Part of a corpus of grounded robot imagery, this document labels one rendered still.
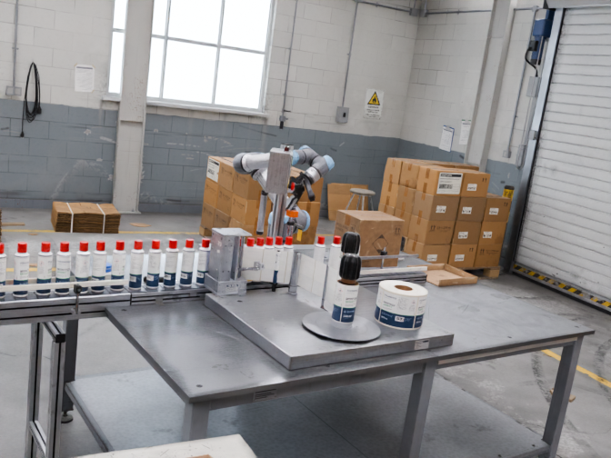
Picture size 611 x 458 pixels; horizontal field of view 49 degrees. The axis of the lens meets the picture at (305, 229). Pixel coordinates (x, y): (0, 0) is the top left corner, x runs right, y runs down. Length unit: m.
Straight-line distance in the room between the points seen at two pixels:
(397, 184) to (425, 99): 2.71
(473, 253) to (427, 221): 0.77
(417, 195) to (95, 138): 3.79
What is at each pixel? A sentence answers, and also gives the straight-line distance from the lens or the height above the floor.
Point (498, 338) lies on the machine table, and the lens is 3.06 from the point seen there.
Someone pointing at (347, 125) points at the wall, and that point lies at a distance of 9.46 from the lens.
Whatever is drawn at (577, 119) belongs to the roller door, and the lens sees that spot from 7.52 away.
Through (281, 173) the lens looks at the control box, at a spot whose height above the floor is 1.38.
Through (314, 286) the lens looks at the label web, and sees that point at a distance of 2.89.
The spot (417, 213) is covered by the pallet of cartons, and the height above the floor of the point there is 0.68.
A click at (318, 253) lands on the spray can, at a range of 3.22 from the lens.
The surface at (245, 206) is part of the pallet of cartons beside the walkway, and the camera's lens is 6.47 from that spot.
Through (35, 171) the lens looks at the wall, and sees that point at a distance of 8.22.
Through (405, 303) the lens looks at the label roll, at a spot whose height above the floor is 0.99.
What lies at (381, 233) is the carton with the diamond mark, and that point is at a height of 1.04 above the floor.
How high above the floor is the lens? 1.78
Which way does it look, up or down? 12 degrees down
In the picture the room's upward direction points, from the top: 8 degrees clockwise
